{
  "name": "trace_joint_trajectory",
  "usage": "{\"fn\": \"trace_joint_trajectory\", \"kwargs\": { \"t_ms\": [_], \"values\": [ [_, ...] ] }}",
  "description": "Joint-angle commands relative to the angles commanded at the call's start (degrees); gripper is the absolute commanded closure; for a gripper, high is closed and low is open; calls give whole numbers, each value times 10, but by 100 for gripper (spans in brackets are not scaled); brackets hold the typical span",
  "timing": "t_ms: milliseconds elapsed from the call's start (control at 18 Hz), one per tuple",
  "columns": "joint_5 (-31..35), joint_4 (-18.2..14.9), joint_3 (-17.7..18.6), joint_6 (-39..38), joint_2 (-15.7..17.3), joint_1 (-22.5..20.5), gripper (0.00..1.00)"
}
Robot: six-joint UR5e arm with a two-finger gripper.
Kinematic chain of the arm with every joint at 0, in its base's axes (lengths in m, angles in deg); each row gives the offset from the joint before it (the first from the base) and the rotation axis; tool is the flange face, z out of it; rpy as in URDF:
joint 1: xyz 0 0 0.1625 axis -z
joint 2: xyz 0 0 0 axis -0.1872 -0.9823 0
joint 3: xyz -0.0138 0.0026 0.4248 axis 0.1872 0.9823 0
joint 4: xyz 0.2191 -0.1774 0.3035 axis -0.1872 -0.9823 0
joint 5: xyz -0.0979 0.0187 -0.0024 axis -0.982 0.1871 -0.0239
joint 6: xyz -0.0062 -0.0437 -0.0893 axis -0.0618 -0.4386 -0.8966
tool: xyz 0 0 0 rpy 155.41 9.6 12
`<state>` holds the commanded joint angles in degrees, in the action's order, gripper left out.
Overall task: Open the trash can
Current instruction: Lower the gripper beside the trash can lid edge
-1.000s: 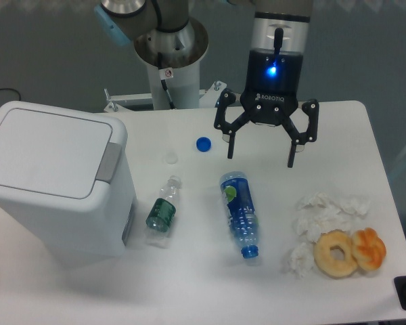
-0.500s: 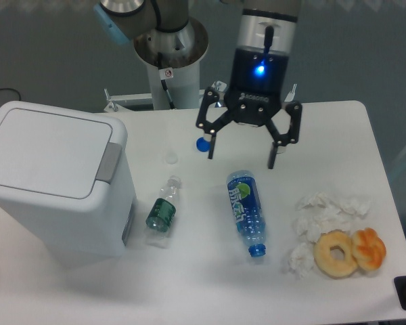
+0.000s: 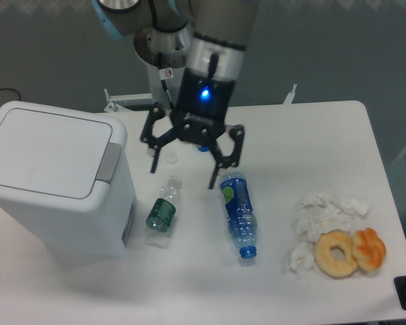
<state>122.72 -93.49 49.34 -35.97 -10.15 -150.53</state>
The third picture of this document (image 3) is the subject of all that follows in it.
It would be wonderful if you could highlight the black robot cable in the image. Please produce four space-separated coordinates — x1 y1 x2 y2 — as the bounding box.
156 52 177 110

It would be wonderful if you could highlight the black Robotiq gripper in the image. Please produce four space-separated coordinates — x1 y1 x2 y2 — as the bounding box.
140 68 245 190

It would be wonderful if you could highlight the orange glazed bun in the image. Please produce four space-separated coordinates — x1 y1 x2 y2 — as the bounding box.
352 227 386 272

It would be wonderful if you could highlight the black floor cable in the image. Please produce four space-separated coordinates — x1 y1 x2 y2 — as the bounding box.
0 87 20 102

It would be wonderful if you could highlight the white metal base frame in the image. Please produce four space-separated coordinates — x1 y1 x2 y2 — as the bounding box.
103 83 298 113

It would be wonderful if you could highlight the blue plastic bottle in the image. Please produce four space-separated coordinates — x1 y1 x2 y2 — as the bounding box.
219 172 257 260

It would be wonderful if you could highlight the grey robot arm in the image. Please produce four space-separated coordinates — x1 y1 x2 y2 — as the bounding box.
93 1 260 171

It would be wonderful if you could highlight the small crumpled white tissue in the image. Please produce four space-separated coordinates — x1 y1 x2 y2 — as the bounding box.
288 242 315 280

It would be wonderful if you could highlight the clear bottle green label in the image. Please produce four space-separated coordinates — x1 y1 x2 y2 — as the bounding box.
145 175 182 248

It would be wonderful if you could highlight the blue bottle cap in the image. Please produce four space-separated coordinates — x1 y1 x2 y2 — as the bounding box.
196 146 210 152

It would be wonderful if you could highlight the clear bottle cap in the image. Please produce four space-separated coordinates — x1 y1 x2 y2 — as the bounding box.
165 152 179 165

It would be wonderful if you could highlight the white push-lid trash can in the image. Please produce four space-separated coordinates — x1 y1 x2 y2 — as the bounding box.
0 101 136 256

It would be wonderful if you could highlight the plain ring donut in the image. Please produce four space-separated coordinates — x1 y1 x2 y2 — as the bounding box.
313 230 358 278

